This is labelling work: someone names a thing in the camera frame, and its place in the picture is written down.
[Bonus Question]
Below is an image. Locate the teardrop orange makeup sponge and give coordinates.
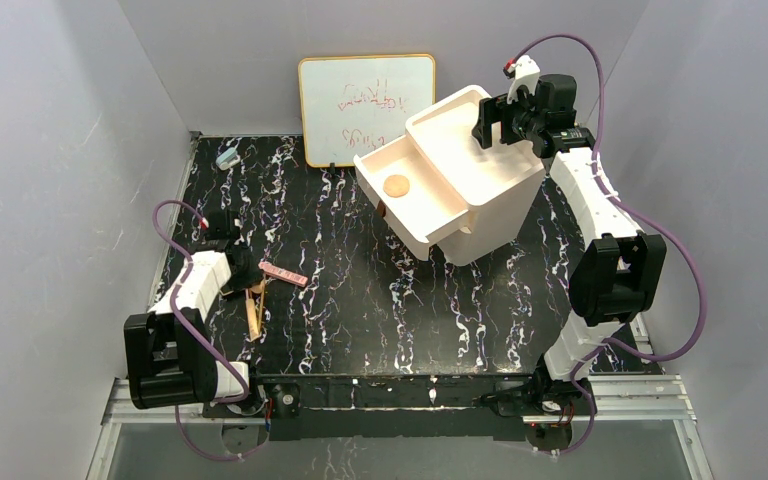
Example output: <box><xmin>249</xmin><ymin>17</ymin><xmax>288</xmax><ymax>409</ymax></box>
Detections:
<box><xmin>248</xmin><ymin>279</ymin><xmax>266</xmax><ymax>296</ymax></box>

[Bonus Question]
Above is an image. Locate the pink lipstick box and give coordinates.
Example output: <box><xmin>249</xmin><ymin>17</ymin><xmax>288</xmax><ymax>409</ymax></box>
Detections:
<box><xmin>258</xmin><ymin>261</ymin><xmax>308</xmax><ymax>288</ymax></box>

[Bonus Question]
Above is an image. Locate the white drawer organizer box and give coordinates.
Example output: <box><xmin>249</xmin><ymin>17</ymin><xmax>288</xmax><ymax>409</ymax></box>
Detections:
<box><xmin>405</xmin><ymin>85</ymin><xmax>545</xmax><ymax>266</ymax></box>

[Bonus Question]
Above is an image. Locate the white top drawer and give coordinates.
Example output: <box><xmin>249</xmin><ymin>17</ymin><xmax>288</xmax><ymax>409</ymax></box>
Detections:
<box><xmin>353</xmin><ymin>135</ymin><xmax>468</xmax><ymax>261</ymax></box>

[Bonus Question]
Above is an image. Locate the round orange makeup sponge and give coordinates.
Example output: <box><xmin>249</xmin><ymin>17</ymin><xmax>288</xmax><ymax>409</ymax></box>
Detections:
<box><xmin>382</xmin><ymin>174</ymin><xmax>411</xmax><ymax>198</ymax></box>

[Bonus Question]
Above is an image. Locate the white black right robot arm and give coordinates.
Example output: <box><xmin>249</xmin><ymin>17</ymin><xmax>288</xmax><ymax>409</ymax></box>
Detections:
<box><xmin>472</xmin><ymin>73</ymin><xmax>667</xmax><ymax>403</ymax></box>

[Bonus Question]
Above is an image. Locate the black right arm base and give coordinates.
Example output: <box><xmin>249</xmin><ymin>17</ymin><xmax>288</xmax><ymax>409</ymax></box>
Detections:
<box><xmin>472</xmin><ymin>371</ymin><xmax>593</xmax><ymax>425</ymax></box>

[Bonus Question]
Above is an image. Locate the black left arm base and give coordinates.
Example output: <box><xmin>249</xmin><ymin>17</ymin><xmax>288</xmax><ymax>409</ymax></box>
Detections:
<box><xmin>202</xmin><ymin>375</ymin><xmax>302</xmax><ymax>420</ymax></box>

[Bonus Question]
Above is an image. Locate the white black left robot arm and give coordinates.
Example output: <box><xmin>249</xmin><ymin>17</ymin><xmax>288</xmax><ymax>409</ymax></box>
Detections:
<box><xmin>123</xmin><ymin>211</ymin><xmax>263</xmax><ymax>410</ymax></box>

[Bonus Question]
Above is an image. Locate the thin wooden makeup pencil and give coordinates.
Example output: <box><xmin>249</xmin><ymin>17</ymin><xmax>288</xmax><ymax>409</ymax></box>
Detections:
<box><xmin>254</xmin><ymin>292</ymin><xmax>265</xmax><ymax>340</ymax></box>

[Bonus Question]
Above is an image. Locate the light blue small stapler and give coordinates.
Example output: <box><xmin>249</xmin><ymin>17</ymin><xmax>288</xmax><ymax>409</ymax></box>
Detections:
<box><xmin>215</xmin><ymin>148</ymin><xmax>240</xmax><ymax>171</ymax></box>

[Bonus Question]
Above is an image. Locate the yellow framed whiteboard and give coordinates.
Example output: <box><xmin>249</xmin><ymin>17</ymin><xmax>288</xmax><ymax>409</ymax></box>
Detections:
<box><xmin>298</xmin><ymin>54</ymin><xmax>436</xmax><ymax>168</ymax></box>

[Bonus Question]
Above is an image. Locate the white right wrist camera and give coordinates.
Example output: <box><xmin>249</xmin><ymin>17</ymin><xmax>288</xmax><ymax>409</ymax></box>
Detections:
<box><xmin>503</xmin><ymin>54</ymin><xmax>540</xmax><ymax>104</ymax></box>

